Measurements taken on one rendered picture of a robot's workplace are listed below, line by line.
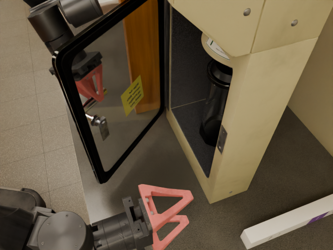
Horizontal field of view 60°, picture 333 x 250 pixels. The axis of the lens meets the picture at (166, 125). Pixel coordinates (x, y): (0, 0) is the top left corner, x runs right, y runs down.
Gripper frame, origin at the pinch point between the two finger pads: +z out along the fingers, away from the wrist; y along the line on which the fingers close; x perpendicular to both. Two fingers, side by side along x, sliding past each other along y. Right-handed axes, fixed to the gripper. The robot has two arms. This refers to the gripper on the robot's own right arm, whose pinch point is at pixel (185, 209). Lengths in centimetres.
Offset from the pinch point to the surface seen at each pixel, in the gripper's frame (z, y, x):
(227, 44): 8.1, 23.7, 8.9
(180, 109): 14.9, -18.4, 35.5
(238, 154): 15.8, -4.6, 8.6
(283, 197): 31.2, -25.7, 3.4
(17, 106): -63, -121, 168
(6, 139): -72, -121, 137
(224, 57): 14.8, 12.9, 18.5
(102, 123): -8.4, 0.7, 21.9
